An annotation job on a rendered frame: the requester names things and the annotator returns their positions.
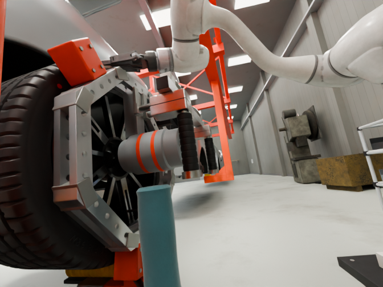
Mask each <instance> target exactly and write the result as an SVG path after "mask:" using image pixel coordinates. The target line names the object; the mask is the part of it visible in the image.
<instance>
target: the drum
mask: <svg viewBox="0 0 383 287"><path fill-rule="evenodd" d="M181 153H182V152H181V145H180V138H179V132H178V128H176V129H170V130H168V129H161V130H156V131H152V132H147V133H141V134H137V135H133V136H130V137H129V138H128V139H127V140H124V141H123V142H121V144H120V145H119V148H118V159H119V163H120V166H121V167H122V168H123V170H124V171H126V172H128V173H134V174H136V175H140V174H147V173H155V172H160V171H168V170H174V169H175V167H182V166H183V164H182V156H181Z"/></svg>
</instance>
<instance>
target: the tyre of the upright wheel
mask: <svg viewBox="0 0 383 287"><path fill-rule="evenodd" d="M74 87H75V86H74ZM71 88H73V87H72V86H70V84H69V83H68V81H67V80H66V78H65V77H64V75H63V74H62V72H61V71H60V69H59V68H58V66H57V65H56V64H52V65H49V66H47V67H44V68H41V69H38V70H36V71H33V72H30V73H27V74H24V75H22V76H18V77H15V78H13V79H10V80H7V81H4V82H2V83H1V96H0V265H3V266H6V267H11V268H17V269H28V270H90V269H99V268H104V267H108V266H110V265H113V264H114V262H115V252H111V251H110V250H109V249H108V248H105V246H104V245H103V244H102V243H101V242H99V241H98V239H96V238H95V237H94V236H92V235H91V234H90V233H89V232H88V231H87V230H86V229H84V228H83V227H82V226H81V225H80V224H79V223H77V222H76V221H75V220H73V218H72V217H70V216H69V215H68V214H67V213H65V212H64V211H61V210H60V208H59V207H58V206H57V205H56V204H55V203H54V202H53V192H52V189H51V187H53V186H54V175H53V172H52V164H51V138H52V131H53V128H54V111H53V110H52V109H53V107H54V98H55V97H56V96H58V95H60V94H61V93H62V92H65V91H67V90H69V89H71Z"/></svg>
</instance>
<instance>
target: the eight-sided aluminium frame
mask: <svg viewBox="0 0 383 287"><path fill-rule="evenodd" d="M133 87H136V88H137V89H138V93H139V94H140V95H142V93H143V94H145V95H146V99H147V104H148V103H149V97H151V96H153V95H152V94H151V92H149V91H147V90H146V89H145V88H144V87H143V86H142V85H141V84H139V83H138V82H137V81H136V80H135V79H134V78H133V77H131V76H130V75H129V74H128V73H126V70H123V69H122V68H121V67H115V68H112V69H109V70H107V73H106V74H104V75H103V76H100V77H99V78H97V79H96V80H93V81H90V82H87V83H84V84H80V85H77V86H75V87H73V88H71V89H69V90H67V91H65V92H62V93H61V94H60V95H58V96H56V97H55V98H54V107H53V109H52V110H53V111H54V186H53V187H51V189H52V192H53V202H54V203H55V204H56V205H57V206H58V207H59V208H60V210H61V211H64V212H65V213H67V214H68V215H69V216H70V217H72V218H73V220H75V221H76V222H77V223H79V224H80V225H81V226H82V227H83V228H84V229H86V230H87V231H88V232H89V233H90V234H91V235H92V236H94V237H95V238H96V239H98V241H99V242H101V243H102V244H103V245H104V246H105V248H108V249H109V250H110V251H111V252H129V251H132V250H134V249H135V248H138V244H139V243H140V236H139V228H138V222H137V223H136V224H134V225H132V226H130V227H127V225H126V224H125V223H124V222H123V221H122V220H121V219H120V218H119V217H118V216H117V215H116V213H115V212H114V211H113V210H112V209H111V208H110V206H109V205H107V204H106V202H105V201H104V200H103V199H102V198H101V197H100V195H99V194H98V193H97V192H96V191H95V190H94V187H93V174H92V137H91V104H93V103H94V102H95V101H96V100H98V99H99V98H101V97H102V96H103V95H105V94H106V93H107V92H109V91H110V90H111V89H112V88H114V89H115V90H117V91H118V92H120V93H122V94H123V93H125V90H127V89H130V90H131V91H132V88H133ZM147 122H148V124H149V126H150V128H151V130H152V131H156V130H159V129H158V126H157V124H156V122H155V120H154V118H153V117H151V120H149V121H147ZM165 184H168V185H170V186H171V195H172V192H173V187H174V185H175V174H174V170H168V173H166V171H160V181H159V184H158V185H165Z"/></svg>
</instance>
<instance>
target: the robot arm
mask: <svg viewBox="0 0 383 287"><path fill-rule="evenodd" d="M170 24H171V29H172V38H173V41H172V48H157V49H156V52H155V51H146V52H145V55H142V54H137V51H135V50H134V51H132V52H129V53H125V54H119V55H113V56H110V57H109V58H110V60H101V62H102V64H103V66H104V68H106V69H112V68H115V67H121V68H122V69H123V70H126V72H137V73H140V72H141V71H140V70H141V69H148V71H149V72H157V70H158V71H159V73H165V72H169V71H170V72H177V73H191V72H196V71H200V70H203V69H205V68H206V67H207V65H208V63H209V50H208V49H207V48H206V47H205V46H203V45H201V44H199V35H201V34H204V33H205V32H206V31H207V30H208V29H210V28H214V27H216V28H221V29H223V30H225V31H226V32H227V33H228V34H229V35H230V36H231V37H232V38H233V39H234V40H235V41H236V43H237V44H238V45H239V46H240V47H241V49H242V50H244V52H245V53H246V54H247V55H248V56H249V57H250V59H251V60H252V61H253V62H254V63H255V64H256V65H257V66H258V67H259V68H261V69H262V70H264V71H265V72H267V73H269V74H272V75H274V76H278V77H282V78H285V79H289V80H293V81H297V82H299V83H303V84H309V85H314V86H317V87H332V88H341V87H348V86H351V85H356V84H358V83H360V82H362V81H363V80H367V81H369V82H371V83H374V84H382V85H383V4H382V5H381V6H379V7H378V8H376V9H374V10H373V11H371V12H370V13H368V14H367V15H365V16H364V17H362V18H361V19H360V20H359V21H358V22H357V23H356V24H355V25H354V26H352V27H351V28H350V29H349V30H348V31H347V32H346V33H345V34H344V35H343V36H342V37H341V38H340V39H339V41H338V42H337V43H336V45H335V46H334V47H332V48H331V49H330V50H328V51H327V52H326V53H325V54H324V55H307V56H297V57H290V58H283V57H279V56H276V55H274V54H273V53H272V52H270V51H269V50H268V49H267V48H266V47H265V46H264V45H263V44H262V43H261V41H260V40H259V39H258V38H257V37H256V36H255V35H254V34H253V33H252V32H251V31H250V30H249V29H248V27H247V26H246V25H245V24H244V23H243V22H242V21H241V20H240V19H239V18H238V17H237V16H236V15H235V14H233V13H232V12H230V11H228V10H226V9H224V8H221V7H218V6H214V5H212V4H211V3H210V2H209V1H208V0H170Z"/></svg>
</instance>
